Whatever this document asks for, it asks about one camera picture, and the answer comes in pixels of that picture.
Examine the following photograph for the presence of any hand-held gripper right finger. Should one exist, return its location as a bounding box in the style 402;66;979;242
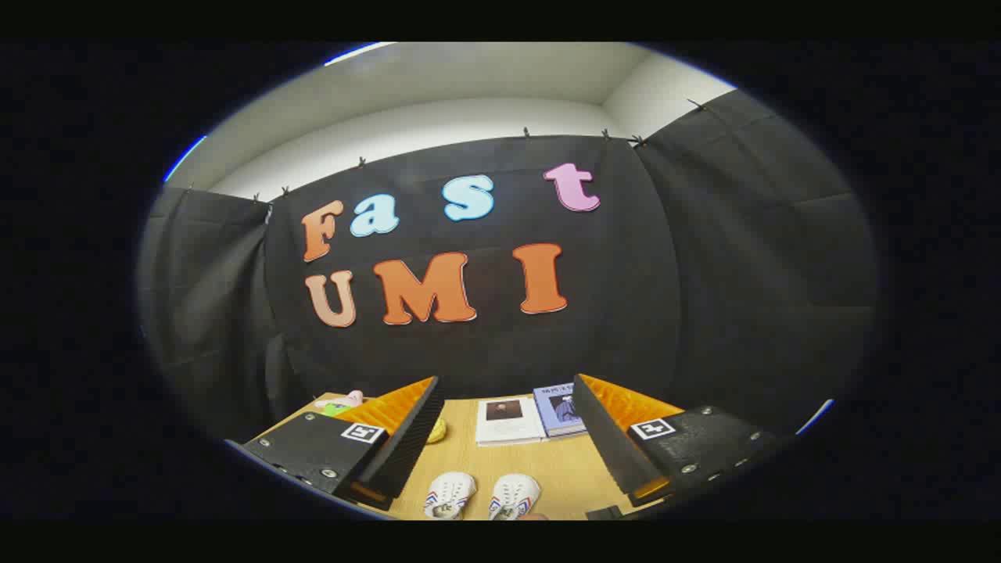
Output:
572;373;787;509

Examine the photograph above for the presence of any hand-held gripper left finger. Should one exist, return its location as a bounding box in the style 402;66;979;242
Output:
227;375;445;513

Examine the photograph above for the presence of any white striped canvas shoe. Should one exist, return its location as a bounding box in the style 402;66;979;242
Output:
423;472;478;521
489;473;542;522

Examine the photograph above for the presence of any blue book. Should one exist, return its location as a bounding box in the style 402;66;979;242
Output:
533;382;587;439

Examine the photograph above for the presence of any pink and green plush toy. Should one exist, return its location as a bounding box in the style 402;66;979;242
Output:
313;390;364;417

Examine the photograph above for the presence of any white book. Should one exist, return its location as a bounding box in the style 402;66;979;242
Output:
475;396;547;447

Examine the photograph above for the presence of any black backdrop cloth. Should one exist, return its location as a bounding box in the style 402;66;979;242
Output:
137;88;881;443

